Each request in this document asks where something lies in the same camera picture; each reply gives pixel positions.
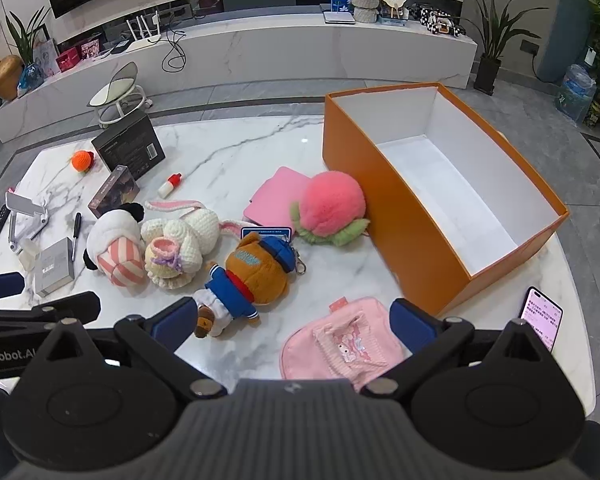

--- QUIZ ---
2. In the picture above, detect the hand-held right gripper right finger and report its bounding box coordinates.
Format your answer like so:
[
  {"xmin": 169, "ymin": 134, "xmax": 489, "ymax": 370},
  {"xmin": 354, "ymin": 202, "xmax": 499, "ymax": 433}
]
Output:
[{"xmin": 359, "ymin": 299, "xmax": 556, "ymax": 400}]

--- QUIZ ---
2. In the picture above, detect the green plant in blue vase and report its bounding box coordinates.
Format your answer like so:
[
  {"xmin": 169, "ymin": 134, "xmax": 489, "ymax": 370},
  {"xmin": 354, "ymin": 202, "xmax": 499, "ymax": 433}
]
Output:
[{"xmin": 5, "ymin": 7, "xmax": 53, "ymax": 66}]

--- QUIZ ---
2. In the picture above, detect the blue card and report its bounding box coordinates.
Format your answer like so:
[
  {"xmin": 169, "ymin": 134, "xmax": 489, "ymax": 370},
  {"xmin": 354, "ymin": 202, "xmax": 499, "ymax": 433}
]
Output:
[{"xmin": 240, "ymin": 226, "xmax": 294, "ymax": 243}]

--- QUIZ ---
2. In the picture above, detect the pink peach plush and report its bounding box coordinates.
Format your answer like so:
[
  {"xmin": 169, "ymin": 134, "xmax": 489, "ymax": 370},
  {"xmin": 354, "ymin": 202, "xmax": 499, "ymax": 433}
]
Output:
[{"xmin": 289, "ymin": 170, "xmax": 372, "ymax": 247}]

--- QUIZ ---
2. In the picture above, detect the black cardboard box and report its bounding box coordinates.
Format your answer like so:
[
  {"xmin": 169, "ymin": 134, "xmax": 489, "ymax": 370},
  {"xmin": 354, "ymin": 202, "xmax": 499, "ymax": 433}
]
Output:
[{"xmin": 91, "ymin": 110, "xmax": 165, "ymax": 180}]

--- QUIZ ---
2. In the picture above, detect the framed picture card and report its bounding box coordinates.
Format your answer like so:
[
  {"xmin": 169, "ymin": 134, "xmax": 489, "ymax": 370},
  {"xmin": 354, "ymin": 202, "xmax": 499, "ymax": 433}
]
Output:
[{"xmin": 32, "ymin": 37, "xmax": 61, "ymax": 78}]

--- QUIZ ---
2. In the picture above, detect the white crochet bunny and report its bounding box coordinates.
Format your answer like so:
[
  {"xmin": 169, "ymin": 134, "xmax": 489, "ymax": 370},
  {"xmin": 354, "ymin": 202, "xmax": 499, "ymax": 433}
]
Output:
[{"xmin": 141, "ymin": 199, "xmax": 255, "ymax": 291}]

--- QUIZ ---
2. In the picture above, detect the panda plush striped pink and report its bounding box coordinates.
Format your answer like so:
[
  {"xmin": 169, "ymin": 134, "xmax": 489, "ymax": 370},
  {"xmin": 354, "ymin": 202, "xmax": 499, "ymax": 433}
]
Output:
[{"xmin": 82, "ymin": 202, "xmax": 147, "ymax": 287}]

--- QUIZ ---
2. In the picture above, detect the small red white bottle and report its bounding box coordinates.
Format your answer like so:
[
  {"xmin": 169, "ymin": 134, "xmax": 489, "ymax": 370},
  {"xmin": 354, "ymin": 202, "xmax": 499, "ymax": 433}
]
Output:
[{"xmin": 158, "ymin": 172, "xmax": 184, "ymax": 197}]

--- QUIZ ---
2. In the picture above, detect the white router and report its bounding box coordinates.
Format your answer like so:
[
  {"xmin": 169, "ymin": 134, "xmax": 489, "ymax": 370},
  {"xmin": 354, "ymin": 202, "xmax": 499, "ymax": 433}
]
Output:
[{"xmin": 125, "ymin": 15, "xmax": 168, "ymax": 53}]

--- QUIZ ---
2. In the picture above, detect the grey box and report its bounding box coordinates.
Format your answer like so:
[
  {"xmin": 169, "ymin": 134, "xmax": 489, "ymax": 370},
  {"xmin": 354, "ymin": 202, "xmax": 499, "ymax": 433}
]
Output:
[{"xmin": 34, "ymin": 237, "xmax": 76, "ymax": 298}]

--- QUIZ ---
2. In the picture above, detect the dark printed box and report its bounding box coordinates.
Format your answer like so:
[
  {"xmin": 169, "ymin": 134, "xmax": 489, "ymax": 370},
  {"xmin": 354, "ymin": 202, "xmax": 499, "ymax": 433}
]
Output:
[{"xmin": 88, "ymin": 165, "xmax": 141, "ymax": 218}]

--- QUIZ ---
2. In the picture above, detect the golden round vase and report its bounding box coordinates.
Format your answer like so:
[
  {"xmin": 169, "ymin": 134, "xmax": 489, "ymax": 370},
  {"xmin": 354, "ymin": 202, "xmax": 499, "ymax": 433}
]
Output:
[{"xmin": 0, "ymin": 55, "xmax": 25, "ymax": 101}]

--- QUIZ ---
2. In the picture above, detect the tall potted plant black pot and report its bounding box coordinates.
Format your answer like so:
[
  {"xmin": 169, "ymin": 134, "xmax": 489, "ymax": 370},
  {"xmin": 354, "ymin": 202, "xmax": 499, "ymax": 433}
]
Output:
[{"xmin": 457, "ymin": 0, "xmax": 546, "ymax": 96}]

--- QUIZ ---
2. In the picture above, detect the black white checkered toy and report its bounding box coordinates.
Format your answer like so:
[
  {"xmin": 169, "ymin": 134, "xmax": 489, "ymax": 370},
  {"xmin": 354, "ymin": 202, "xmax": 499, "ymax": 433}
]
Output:
[{"xmin": 410, "ymin": 2, "xmax": 468, "ymax": 38}]

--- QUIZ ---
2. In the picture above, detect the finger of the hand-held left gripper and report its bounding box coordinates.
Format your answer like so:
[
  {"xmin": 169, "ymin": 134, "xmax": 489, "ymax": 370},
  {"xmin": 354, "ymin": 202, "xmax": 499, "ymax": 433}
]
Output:
[
  {"xmin": 0, "ymin": 291, "xmax": 102, "ymax": 333},
  {"xmin": 0, "ymin": 273, "xmax": 25, "ymax": 304}
]

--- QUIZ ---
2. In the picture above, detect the black cable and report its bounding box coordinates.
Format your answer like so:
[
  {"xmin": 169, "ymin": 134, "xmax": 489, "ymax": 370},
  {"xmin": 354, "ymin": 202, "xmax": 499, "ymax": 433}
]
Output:
[{"xmin": 161, "ymin": 25, "xmax": 188, "ymax": 73}]

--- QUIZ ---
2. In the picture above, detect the pink case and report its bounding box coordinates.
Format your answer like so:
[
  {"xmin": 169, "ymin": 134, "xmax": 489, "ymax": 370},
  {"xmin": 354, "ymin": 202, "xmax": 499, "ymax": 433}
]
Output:
[{"xmin": 244, "ymin": 166, "xmax": 311, "ymax": 223}]

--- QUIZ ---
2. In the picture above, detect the smartphone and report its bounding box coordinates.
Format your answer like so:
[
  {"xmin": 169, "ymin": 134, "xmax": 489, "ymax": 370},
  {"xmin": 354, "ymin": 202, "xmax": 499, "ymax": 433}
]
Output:
[{"xmin": 519, "ymin": 286, "xmax": 565, "ymax": 353}]

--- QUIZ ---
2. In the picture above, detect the translucent plastic block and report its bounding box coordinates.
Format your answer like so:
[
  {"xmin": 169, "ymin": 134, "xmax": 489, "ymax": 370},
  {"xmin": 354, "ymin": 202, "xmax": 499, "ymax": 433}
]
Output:
[{"xmin": 19, "ymin": 238, "xmax": 40, "ymax": 267}]

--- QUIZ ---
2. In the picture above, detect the brown bear plush blue cap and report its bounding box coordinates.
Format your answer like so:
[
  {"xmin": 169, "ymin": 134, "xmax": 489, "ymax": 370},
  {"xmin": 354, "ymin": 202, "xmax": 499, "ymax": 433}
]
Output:
[{"xmin": 192, "ymin": 231, "xmax": 308, "ymax": 338}]

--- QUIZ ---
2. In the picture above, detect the blue glass vase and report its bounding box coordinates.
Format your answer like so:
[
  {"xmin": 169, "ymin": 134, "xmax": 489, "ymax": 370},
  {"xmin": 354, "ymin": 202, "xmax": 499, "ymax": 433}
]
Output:
[{"xmin": 17, "ymin": 62, "xmax": 46, "ymax": 93}]

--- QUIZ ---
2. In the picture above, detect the white swivel stool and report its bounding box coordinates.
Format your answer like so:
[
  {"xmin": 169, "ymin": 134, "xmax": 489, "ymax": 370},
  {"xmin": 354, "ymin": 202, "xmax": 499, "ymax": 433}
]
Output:
[{"xmin": 87, "ymin": 61, "xmax": 153, "ymax": 128}]

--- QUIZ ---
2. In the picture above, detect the white phone stand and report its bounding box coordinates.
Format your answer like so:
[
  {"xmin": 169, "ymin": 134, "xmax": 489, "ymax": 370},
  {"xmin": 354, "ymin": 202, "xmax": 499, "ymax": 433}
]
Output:
[{"xmin": 5, "ymin": 192, "xmax": 51, "ymax": 253}]

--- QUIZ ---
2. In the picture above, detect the orange cardboard box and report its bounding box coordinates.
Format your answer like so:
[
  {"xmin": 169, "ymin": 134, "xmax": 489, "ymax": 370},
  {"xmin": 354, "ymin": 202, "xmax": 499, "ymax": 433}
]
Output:
[{"xmin": 322, "ymin": 82, "xmax": 571, "ymax": 317}]

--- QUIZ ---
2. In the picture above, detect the water jug in plastic bag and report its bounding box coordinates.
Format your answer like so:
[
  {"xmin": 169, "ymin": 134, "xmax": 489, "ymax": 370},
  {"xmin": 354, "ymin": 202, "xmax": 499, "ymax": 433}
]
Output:
[{"xmin": 555, "ymin": 62, "xmax": 598, "ymax": 123}]

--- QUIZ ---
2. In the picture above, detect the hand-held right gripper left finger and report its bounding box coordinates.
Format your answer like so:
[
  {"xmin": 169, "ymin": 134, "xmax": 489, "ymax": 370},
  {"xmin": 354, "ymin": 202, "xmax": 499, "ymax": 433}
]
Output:
[{"xmin": 25, "ymin": 297, "xmax": 228, "ymax": 400}]

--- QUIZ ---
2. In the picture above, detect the pink fabric pouch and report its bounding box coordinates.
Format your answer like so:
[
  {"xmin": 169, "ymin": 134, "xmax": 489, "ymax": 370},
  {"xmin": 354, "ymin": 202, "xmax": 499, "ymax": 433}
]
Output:
[{"xmin": 280, "ymin": 296, "xmax": 408, "ymax": 392}]

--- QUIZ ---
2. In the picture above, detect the white marble media cabinet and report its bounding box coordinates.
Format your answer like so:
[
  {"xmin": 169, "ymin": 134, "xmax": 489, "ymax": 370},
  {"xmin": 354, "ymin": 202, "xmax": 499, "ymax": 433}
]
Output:
[{"xmin": 0, "ymin": 10, "xmax": 478, "ymax": 143}]

